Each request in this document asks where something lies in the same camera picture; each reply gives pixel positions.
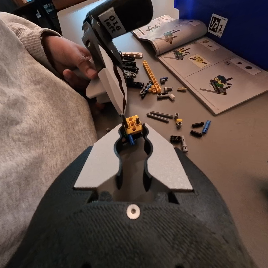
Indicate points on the grey lego bush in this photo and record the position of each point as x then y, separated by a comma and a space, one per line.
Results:
179, 124
176, 115

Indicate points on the black lego connector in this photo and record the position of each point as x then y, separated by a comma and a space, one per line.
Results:
175, 139

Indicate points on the white lego bush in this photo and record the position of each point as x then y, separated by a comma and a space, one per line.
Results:
171, 96

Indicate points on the yellow black lego gear assembly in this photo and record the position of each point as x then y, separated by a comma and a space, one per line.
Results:
133, 125

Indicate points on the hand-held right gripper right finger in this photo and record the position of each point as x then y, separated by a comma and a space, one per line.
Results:
167, 167

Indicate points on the tan lego pin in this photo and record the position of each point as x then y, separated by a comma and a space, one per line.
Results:
182, 89

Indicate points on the grey zip sweatshirt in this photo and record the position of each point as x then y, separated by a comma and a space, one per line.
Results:
31, 136

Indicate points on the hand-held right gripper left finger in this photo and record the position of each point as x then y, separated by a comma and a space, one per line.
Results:
98, 167

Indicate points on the long light grey lego axle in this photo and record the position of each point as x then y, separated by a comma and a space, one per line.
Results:
161, 114
158, 117

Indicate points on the light grey lego beam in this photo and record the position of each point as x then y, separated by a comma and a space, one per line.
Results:
132, 54

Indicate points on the black lego pin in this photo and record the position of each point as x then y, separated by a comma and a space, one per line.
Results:
196, 133
198, 124

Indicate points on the short grey lego beam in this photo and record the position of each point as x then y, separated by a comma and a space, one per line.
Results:
144, 91

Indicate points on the person's left hand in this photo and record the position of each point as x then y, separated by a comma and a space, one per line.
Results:
67, 54

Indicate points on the long yellow lego beam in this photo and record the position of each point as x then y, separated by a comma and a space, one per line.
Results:
151, 75

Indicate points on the light grey lego axle pin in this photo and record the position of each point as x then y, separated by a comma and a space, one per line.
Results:
184, 143

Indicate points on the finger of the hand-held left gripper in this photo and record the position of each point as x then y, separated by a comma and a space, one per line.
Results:
125, 85
111, 83

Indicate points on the blue plastic storage bin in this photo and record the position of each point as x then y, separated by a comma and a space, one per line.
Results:
240, 12

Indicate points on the dark grey lego beam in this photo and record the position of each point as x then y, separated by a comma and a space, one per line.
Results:
130, 73

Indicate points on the long blue lego pin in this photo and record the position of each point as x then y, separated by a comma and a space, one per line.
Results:
206, 126
149, 86

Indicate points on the black lego beam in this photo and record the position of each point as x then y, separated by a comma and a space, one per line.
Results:
128, 58
130, 68
135, 84

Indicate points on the lego instruction booklet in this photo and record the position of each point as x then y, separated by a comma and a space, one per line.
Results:
219, 73

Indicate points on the person's left forearm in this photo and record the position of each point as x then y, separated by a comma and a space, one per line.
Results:
27, 35

